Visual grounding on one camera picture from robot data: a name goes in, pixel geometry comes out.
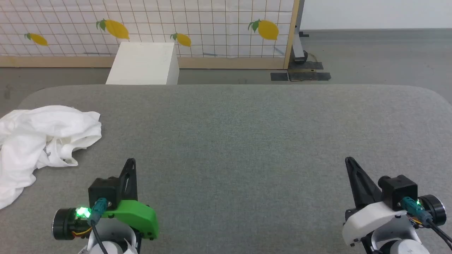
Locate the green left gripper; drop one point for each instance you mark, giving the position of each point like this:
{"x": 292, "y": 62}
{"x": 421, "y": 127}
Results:
{"x": 137, "y": 217}

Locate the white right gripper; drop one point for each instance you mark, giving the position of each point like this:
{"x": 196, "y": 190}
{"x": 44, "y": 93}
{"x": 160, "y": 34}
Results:
{"x": 370, "y": 220}

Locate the white long-sleeve shirt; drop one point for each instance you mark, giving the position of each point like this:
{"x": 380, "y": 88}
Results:
{"x": 39, "y": 134}

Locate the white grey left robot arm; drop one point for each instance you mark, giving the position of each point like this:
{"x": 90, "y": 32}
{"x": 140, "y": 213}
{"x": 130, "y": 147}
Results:
{"x": 65, "y": 224}

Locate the white box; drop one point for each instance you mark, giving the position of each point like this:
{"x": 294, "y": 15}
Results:
{"x": 144, "y": 63}

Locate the large black floor mat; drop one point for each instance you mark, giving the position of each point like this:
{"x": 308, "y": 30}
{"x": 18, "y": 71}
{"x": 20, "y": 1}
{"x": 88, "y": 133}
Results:
{"x": 309, "y": 76}

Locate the small black floor mat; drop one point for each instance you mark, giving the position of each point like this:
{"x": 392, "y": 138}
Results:
{"x": 279, "y": 76}

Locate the grey metal stand with caster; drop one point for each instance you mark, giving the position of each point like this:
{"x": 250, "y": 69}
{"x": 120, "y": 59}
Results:
{"x": 298, "y": 46}

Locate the lemon print partition screen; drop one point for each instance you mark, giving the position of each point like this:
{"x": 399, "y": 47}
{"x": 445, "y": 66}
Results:
{"x": 212, "y": 21}

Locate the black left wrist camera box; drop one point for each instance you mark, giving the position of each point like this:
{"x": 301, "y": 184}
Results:
{"x": 104, "y": 192}

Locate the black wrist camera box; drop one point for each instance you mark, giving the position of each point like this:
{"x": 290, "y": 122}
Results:
{"x": 399, "y": 190}
{"x": 104, "y": 192}

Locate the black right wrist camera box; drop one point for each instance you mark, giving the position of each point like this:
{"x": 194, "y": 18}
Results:
{"x": 399, "y": 190}

